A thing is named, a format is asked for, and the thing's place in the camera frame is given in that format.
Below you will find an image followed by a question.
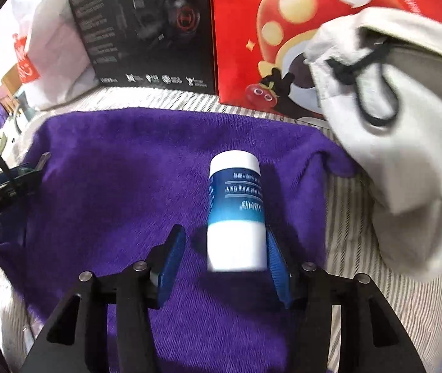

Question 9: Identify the blue white pill bottle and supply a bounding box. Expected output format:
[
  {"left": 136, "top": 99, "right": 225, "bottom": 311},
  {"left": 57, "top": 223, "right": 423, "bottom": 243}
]
[{"left": 207, "top": 150, "right": 267, "bottom": 272}]

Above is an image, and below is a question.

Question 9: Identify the purple towel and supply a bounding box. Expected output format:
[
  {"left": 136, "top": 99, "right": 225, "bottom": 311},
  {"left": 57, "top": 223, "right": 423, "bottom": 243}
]
[{"left": 0, "top": 109, "right": 357, "bottom": 372}]

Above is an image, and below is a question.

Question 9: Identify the striped bed quilt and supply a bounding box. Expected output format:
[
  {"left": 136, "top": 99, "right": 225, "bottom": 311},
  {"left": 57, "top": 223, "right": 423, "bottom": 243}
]
[{"left": 5, "top": 88, "right": 442, "bottom": 372}]

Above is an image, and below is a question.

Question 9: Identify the white Miniso shopping bag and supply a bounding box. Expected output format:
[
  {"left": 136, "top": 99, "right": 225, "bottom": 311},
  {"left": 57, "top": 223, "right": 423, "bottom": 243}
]
[{"left": 0, "top": 0, "right": 98, "bottom": 110}]

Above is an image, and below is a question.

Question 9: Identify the black headset box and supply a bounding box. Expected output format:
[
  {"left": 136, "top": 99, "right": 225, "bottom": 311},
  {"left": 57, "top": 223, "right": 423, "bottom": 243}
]
[{"left": 68, "top": 0, "right": 216, "bottom": 94}]

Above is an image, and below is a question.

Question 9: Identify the red mushroom paper bag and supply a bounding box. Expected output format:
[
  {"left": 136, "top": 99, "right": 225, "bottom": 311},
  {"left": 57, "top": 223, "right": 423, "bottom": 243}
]
[{"left": 212, "top": 0, "right": 442, "bottom": 120}]

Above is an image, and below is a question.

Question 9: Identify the grey Nike drawstring backpack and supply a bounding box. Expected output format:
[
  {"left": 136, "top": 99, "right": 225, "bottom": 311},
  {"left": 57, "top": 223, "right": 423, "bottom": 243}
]
[{"left": 305, "top": 8, "right": 442, "bottom": 280}]

